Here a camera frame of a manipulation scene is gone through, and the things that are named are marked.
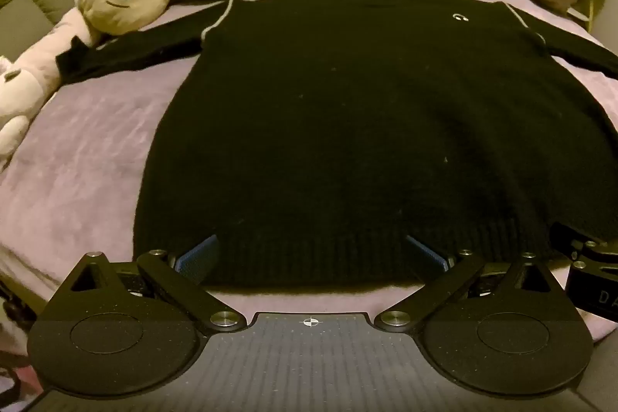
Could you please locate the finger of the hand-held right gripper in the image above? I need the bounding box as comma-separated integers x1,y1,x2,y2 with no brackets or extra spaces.
549,221,618,268

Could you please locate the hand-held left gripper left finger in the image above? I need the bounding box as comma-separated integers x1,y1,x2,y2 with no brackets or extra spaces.
60,234,247,332

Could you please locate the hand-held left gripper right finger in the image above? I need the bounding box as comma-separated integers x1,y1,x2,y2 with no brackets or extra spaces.
374,234,563,332

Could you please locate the black knit sweater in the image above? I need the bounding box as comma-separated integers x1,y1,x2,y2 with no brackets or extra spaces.
55,0,618,290

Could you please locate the purple bed sheet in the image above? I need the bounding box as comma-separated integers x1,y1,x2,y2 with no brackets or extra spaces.
0,0,618,345

